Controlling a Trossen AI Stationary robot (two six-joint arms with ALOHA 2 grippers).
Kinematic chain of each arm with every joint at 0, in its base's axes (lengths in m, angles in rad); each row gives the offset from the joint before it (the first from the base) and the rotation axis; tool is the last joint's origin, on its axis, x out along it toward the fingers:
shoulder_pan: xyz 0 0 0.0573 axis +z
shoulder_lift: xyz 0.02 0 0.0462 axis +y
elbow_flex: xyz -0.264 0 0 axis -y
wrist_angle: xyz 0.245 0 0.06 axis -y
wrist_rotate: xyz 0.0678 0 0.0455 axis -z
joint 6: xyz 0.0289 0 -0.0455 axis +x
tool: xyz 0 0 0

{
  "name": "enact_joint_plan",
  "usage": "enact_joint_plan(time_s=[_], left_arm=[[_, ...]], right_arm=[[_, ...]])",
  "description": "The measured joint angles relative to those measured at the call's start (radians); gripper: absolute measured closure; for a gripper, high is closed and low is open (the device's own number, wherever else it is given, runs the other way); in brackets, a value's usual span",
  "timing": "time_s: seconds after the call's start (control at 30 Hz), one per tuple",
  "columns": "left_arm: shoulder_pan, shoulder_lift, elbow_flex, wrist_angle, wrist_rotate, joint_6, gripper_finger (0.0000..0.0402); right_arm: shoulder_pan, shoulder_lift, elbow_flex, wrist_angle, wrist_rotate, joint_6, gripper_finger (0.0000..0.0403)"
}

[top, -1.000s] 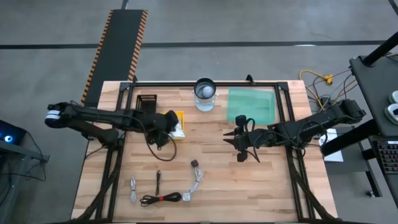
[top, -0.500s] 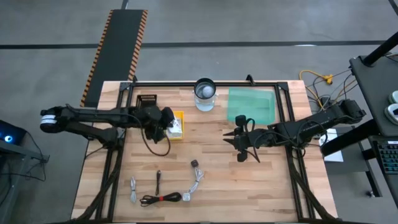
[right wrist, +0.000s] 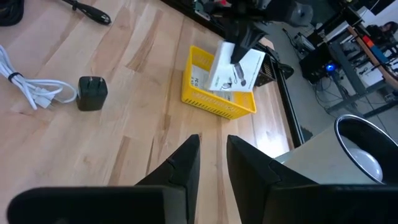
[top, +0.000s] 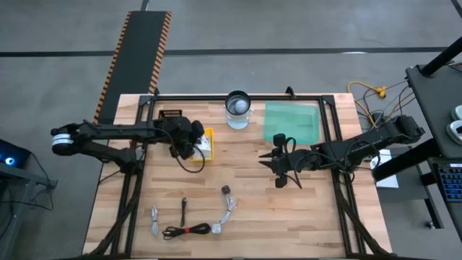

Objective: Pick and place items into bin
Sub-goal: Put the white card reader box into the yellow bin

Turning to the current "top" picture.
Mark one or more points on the black desk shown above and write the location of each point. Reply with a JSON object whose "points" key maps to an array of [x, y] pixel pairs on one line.
{"points": [[433, 97]]}

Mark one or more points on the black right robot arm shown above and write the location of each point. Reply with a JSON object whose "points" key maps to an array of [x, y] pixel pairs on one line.
{"points": [[379, 135]]}

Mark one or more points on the black mesh basket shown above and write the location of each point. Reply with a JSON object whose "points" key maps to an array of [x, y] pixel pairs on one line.
{"points": [[169, 113]]}

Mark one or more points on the teal translucent plastic bin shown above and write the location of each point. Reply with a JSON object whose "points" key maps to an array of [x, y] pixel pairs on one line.
{"points": [[292, 121]]}

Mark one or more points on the tall white instruction booklet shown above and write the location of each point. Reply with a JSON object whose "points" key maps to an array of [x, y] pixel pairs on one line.
{"points": [[205, 145]]}

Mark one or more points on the black power box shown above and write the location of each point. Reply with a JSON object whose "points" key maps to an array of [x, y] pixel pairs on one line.
{"points": [[377, 117]]}

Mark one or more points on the black pole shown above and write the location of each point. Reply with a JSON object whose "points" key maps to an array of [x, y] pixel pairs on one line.
{"points": [[440, 59]]}

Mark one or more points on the black aluminium table frame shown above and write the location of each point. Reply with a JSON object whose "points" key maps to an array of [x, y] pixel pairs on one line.
{"points": [[202, 97]]}

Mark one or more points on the black pen tool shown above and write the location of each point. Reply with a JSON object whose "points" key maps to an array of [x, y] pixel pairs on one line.
{"points": [[183, 213]]}

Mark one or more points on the yellow plastic bin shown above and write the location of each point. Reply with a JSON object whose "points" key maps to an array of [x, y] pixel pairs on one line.
{"points": [[202, 159]]}

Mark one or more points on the black hazard-striped floor mat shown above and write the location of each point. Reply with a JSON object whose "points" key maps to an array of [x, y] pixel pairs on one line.
{"points": [[137, 54]]}

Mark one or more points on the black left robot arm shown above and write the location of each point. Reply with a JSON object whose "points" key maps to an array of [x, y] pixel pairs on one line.
{"points": [[108, 130]]}

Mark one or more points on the white rounded device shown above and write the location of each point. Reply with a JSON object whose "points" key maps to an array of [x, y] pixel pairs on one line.
{"points": [[458, 112], [455, 131]]}

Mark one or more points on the white cylindrical container on stand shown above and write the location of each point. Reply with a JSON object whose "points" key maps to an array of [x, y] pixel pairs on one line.
{"points": [[238, 122]]}

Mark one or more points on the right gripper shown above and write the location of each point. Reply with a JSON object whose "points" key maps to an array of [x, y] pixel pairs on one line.
{"points": [[288, 160]]}

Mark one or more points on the black device with blue light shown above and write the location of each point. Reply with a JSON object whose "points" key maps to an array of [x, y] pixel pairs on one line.
{"points": [[11, 157]]}

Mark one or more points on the grey metal stand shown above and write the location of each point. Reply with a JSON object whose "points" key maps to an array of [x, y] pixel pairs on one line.
{"points": [[21, 175]]}

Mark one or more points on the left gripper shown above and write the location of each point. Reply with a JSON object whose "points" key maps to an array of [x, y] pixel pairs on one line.
{"points": [[182, 133]]}

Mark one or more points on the white paper sheet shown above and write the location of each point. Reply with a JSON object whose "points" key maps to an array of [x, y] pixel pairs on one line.
{"points": [[388, 180]]}

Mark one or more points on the black keyboard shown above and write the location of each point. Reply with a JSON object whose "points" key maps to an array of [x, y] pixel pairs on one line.
{"points": [[449, 180]]}

